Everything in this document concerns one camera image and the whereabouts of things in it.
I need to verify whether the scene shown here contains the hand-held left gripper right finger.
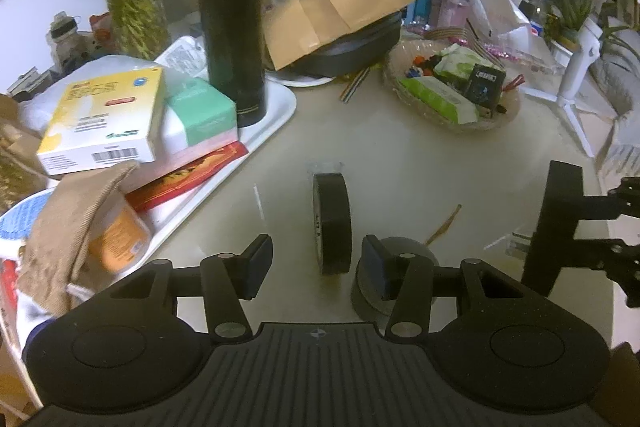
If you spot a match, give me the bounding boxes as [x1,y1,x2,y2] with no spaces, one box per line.
[361,234,526,340]

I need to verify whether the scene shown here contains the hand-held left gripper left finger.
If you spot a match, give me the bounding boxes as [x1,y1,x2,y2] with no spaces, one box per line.
[107,233,274,343]

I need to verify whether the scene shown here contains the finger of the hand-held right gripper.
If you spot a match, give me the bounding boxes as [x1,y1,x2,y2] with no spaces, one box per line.
[520,161,640,308]

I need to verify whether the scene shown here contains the grey tape roll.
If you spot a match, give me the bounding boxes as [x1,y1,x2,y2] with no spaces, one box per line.
[350,236,442,320]

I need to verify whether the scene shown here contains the thin black tape roll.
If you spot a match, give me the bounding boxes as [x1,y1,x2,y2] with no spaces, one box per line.
[312,173,352,276]

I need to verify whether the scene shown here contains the thin brown twig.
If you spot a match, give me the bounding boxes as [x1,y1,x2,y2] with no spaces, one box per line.
[425,204,463,245]

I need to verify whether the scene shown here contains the red packet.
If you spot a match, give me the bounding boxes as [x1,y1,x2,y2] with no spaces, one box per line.
[125,143,250,212]

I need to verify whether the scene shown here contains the round shallow bowl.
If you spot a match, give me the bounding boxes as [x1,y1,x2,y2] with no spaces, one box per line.
[382,38,522,135]

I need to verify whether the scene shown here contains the orange labelled jar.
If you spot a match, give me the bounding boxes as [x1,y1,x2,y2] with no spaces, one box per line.
[90,202,152,275]

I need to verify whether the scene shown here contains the white tray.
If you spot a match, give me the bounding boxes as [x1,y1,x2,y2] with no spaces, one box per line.
[135,36,297,273]

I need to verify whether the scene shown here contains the small black packet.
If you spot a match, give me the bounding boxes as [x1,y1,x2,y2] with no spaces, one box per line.
[462,63,506,110]

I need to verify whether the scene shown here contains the white tripod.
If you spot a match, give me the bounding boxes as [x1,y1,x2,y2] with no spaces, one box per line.
[520,0,626,158]

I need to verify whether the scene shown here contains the green tissue pack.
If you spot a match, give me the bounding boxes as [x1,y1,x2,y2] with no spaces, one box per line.
[162,77,237,148]

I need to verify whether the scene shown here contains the white and green wipes pack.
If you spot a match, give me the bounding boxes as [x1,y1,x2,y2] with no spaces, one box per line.
[398,76,478,125]

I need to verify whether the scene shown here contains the green patterned wipes pack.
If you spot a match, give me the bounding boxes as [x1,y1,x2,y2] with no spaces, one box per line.
[434,44,506,80]

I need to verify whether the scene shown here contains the striped chopsticks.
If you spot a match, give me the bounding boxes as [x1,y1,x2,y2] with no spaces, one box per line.
[340,67,371,104]

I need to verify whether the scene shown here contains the white plate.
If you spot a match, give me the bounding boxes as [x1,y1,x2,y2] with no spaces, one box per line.
[265,69,336,88]

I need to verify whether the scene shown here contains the brown cloth bag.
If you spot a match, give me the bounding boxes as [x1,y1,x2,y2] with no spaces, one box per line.
[17,159,141,315]

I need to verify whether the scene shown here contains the small potted plant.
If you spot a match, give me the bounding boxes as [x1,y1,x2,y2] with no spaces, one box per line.
[542,0,601,52]

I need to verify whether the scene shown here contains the white plastic bag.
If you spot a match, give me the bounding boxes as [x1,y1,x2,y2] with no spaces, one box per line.
[472,0,533,52]

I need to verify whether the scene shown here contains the yellow and white carton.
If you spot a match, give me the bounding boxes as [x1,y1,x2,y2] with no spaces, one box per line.
[36,68,166,176]

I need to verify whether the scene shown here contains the pink bottle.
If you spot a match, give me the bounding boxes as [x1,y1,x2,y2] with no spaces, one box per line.
[437,0,473,28]

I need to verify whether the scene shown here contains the black thermos bottle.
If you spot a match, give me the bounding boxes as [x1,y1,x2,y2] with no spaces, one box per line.
[194,0,267,128]

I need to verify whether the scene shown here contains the blue and white lid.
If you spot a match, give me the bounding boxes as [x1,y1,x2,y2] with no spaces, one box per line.
[0,189,56,258]

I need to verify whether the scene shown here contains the brown paper envelope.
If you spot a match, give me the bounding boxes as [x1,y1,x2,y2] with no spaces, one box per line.
[262,0,421,72]

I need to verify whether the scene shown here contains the small jar with black band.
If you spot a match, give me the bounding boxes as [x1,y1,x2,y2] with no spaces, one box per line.
[47,12,83,72]

